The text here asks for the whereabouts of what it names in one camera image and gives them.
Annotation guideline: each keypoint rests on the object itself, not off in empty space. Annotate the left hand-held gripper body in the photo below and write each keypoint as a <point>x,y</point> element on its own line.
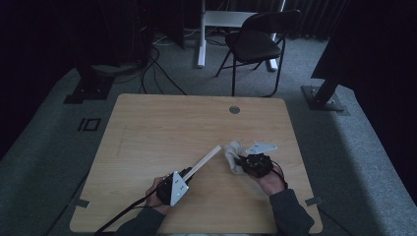
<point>177,188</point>

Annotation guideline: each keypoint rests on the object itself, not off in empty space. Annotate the person's left hand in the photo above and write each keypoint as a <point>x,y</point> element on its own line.
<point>152,196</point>

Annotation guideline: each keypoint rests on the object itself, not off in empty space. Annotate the beige cloth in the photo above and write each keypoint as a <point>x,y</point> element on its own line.
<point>232,154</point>

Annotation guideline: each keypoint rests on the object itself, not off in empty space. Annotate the black folding chair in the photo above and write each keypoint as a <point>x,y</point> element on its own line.
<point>255,46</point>

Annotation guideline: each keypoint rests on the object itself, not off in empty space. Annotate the grey tape strip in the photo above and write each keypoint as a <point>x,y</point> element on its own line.
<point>82,203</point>
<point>313,201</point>

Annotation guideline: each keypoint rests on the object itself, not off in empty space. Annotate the white desk frame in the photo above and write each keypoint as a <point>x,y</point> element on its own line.
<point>226,19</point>

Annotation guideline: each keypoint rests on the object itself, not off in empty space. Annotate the grey round table grommet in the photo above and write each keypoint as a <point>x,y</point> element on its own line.
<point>234,109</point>

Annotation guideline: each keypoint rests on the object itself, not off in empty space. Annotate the black stand with metal base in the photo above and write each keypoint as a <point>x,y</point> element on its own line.
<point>323,98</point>

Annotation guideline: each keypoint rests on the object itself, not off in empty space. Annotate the black stand base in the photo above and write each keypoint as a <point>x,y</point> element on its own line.
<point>90,87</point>

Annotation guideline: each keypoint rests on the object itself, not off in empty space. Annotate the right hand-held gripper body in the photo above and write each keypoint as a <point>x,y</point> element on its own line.
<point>259,164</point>

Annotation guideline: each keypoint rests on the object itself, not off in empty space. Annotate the person's right hand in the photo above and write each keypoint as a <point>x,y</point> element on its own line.
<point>270,183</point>

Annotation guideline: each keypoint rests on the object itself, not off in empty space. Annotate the black floor tape marks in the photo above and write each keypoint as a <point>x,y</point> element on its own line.
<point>88,125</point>

